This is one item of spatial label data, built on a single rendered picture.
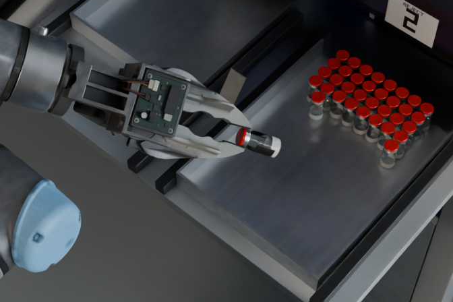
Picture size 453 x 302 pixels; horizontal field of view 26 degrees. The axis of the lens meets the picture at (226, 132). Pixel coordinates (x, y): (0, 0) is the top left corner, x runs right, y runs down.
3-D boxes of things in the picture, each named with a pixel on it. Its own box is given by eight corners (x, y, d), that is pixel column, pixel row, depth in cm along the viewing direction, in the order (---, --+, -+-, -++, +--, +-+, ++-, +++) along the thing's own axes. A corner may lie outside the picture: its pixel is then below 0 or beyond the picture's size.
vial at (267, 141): (275, 137, 108) (240, 126, 106) (284, 139, 106) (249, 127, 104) (269, 157, 108) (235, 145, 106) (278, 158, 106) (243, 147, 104)
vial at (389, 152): (385, 154, 147) (389, 136, 143) (397, 162, 146) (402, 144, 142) (377, 163, 146) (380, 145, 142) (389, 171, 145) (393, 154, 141)
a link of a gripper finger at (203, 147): (250, 178, 100) (170, 146, 97) (229, 173, 106) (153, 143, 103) (261, 149, 101) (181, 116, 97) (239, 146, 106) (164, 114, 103)
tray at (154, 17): (208, -80, 177) (208, -95, 174) (323, -11, 167) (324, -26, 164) (72, 27, 162) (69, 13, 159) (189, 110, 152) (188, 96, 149)
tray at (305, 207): (320, 52, 159) (321, 38, 156) (455, 139, 149) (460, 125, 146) (176, 185, 144) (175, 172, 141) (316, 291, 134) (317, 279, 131)
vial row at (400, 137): (312, 90, 154) (314, 72, 150) (406, 152, 147) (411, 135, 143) (303, 99, 153) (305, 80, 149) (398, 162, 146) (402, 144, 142)
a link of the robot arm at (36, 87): (-1, 101, 98) (23, 23, 98) (44, 114, 100) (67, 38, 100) (11, 102, 91) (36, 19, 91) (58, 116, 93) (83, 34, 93)
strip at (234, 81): (231, 91, 154) (232, 67, 149) (246, 101, 153) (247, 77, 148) (170, 145, 148) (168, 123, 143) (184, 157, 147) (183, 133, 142)
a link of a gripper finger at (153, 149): (190, 171, 103) (114, 141, 100) (185, 170, 104) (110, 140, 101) (206, 129, 103) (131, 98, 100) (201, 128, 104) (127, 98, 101)
